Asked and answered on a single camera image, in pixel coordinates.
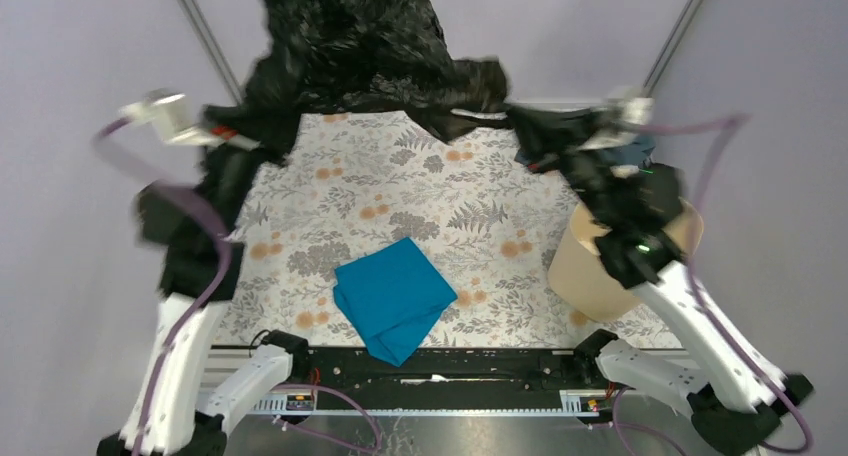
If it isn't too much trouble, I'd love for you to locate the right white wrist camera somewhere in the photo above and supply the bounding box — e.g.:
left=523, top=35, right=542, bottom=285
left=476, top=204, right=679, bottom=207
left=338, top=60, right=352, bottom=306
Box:
left=580, top=88, right=655, bottom=150

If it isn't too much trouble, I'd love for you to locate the bright blue folded cloth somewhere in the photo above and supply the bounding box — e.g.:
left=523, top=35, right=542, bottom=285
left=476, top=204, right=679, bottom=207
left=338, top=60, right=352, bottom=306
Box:
left=333, top=238, right=457, bottom=367

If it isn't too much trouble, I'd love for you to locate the black trash bag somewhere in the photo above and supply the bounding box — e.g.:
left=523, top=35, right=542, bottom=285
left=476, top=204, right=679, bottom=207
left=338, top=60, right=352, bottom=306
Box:
left=203, top=0, right=509, bottom=158

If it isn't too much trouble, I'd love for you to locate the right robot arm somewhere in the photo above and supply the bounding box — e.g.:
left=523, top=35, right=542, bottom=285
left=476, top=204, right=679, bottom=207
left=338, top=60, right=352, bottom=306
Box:
left=506, top=98, right=813, bottom=455

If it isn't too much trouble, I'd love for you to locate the white slotted cable duct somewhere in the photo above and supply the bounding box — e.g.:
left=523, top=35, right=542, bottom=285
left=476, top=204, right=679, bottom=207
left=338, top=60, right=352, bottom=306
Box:
left=248, top=391, right=609, bottom=421

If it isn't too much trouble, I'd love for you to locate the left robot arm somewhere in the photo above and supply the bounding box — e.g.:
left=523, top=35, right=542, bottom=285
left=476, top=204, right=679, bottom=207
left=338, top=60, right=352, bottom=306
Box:
left=96, top=142, right=311, bottom=455

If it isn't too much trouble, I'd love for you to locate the dark teal crumpled cloth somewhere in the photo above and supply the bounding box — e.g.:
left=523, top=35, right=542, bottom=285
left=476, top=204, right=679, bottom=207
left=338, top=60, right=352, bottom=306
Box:
left=514, top=135, right=655, bottom=174

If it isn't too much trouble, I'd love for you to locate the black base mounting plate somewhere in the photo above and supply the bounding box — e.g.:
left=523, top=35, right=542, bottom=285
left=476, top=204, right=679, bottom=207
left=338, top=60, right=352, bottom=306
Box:
left=290, top=347, right=611, bottom=409

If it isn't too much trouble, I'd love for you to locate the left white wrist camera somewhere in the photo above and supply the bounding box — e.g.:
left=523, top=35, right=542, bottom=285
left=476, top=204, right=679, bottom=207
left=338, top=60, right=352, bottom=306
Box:
left=119, top=89, right=208, bottom=146

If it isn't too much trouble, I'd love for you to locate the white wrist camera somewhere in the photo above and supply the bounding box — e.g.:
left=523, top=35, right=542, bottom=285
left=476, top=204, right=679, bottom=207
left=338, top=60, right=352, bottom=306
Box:
left=119, top=89, right=208, bottom=146
left=580, top=88, right=655, bottom=150

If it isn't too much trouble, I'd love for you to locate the beige plastic trash bin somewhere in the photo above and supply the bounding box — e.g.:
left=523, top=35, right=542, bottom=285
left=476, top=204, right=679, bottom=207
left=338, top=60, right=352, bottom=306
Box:
left=548, top=201, right=707, bottom=333

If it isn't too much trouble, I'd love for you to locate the floral patterned table mat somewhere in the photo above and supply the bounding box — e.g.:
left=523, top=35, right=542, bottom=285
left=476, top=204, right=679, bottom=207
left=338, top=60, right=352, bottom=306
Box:
left=186, top=106, right=692, bottom=350

